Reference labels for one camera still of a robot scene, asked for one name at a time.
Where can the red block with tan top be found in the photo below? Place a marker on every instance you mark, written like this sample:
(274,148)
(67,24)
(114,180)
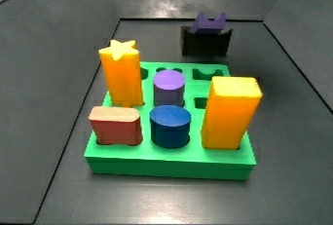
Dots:
(117,125)

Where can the yellow star prism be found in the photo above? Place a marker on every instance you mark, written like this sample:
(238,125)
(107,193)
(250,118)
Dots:
(121,61)

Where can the yellow square prism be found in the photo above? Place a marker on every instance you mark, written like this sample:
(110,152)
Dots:
(232,105)

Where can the green shape sorter base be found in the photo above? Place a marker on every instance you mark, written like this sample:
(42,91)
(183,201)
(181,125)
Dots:
(190,161)

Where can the blue cylinder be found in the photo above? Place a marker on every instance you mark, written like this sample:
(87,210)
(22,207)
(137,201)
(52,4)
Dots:
(170,126)

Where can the purple cylinder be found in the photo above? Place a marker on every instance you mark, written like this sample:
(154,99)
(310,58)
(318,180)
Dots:
(169,88)

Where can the purple arch block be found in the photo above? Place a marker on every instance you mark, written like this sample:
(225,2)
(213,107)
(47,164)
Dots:
(207,26)

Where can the black curved fixture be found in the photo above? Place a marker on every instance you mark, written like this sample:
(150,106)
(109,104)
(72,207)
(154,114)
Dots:
(205,44)

